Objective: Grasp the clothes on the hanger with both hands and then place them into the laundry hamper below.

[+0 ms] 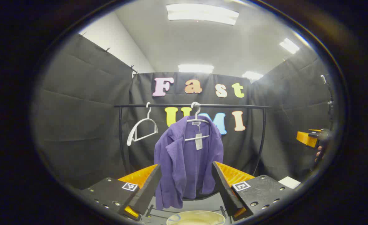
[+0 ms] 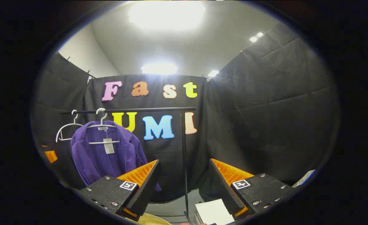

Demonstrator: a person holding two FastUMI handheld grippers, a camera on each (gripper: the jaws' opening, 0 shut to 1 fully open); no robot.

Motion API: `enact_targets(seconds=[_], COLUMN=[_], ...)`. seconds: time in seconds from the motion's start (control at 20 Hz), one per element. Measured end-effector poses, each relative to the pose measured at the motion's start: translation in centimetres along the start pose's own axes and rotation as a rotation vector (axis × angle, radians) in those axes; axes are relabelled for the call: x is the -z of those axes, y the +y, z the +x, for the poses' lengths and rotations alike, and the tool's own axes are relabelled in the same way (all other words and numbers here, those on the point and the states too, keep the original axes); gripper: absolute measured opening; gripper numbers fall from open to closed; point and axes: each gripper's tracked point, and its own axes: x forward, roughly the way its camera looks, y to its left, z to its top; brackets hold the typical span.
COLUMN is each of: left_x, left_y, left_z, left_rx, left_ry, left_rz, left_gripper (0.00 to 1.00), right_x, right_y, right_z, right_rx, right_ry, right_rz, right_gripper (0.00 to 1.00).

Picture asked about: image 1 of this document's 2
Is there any purple knit cardigan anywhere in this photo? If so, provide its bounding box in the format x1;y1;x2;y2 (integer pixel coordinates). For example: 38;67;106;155
154;116;224;210

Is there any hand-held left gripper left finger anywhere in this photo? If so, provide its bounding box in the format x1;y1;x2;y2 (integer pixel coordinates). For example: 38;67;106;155
81;163;162;222

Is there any white plastic clothes hanger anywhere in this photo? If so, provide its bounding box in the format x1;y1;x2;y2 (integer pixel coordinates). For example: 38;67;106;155
127;102;158;146
184;102;210;142

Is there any black metal clothes rack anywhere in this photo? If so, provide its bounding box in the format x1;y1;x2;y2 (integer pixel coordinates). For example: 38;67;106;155
114;103;271;218

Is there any beige round laundry hamper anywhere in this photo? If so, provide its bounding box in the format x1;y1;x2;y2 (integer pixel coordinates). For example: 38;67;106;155
166;210;226;225

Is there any black backdrop cloth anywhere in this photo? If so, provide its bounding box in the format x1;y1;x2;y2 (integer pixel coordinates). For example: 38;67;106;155
32;33;338;191

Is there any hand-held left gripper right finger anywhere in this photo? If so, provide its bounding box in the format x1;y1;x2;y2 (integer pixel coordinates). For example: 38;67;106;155
212;161;292;222

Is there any dark metal stand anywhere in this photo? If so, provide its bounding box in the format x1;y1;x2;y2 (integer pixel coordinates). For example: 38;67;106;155
320;74;335;130

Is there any large ceiling light panel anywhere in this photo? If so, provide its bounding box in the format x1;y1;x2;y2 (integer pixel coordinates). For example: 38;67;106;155
166;3;239;26

